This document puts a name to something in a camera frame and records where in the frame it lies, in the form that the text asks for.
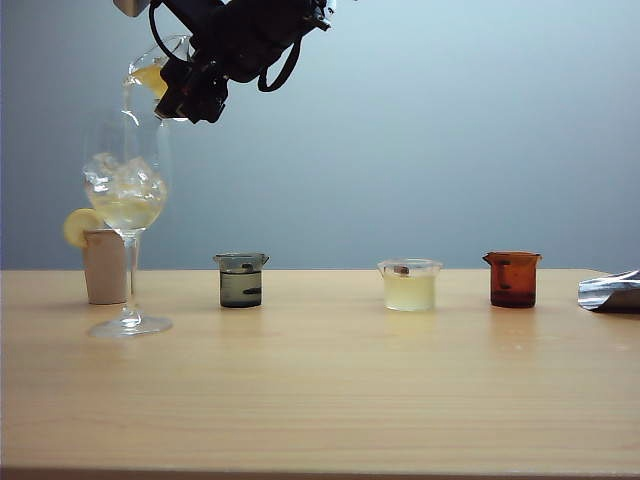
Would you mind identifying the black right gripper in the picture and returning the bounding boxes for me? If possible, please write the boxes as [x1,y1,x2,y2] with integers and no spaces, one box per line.
[154,0,331,125]

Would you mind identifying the clear glass measuring cup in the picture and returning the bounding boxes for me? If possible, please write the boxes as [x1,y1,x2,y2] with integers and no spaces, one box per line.
[122,33,196,124]

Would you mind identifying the beige paper cup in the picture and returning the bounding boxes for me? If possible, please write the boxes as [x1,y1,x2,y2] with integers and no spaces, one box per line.
[82,229,139,306]

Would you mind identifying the grey tinted measuring cup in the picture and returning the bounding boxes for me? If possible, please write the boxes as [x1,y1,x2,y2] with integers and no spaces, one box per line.
[213,252,271,309]

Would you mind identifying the measuring cup with pale liquid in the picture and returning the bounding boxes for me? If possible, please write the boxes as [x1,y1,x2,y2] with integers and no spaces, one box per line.
[376,258,444,313]

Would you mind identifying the amber measuring cup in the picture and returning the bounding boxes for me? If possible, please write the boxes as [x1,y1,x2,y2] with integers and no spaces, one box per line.
[481,251,543,309]

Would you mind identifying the clear stemmed wine glass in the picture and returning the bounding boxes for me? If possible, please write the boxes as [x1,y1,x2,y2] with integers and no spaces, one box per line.
[82,107,175,340]

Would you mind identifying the yellow lemon slice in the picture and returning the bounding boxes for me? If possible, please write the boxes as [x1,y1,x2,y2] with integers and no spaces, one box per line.
[62,209,105,249]

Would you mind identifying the silver foil bag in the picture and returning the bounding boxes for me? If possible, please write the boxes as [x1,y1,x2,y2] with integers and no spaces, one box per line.
[577,269,640,315]

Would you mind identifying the black camera cable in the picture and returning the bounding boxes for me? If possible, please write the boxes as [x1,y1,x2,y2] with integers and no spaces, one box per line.
[148,0,305,94]

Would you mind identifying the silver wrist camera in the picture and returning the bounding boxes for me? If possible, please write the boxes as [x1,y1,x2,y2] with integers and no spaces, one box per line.
[113,0,151,17]

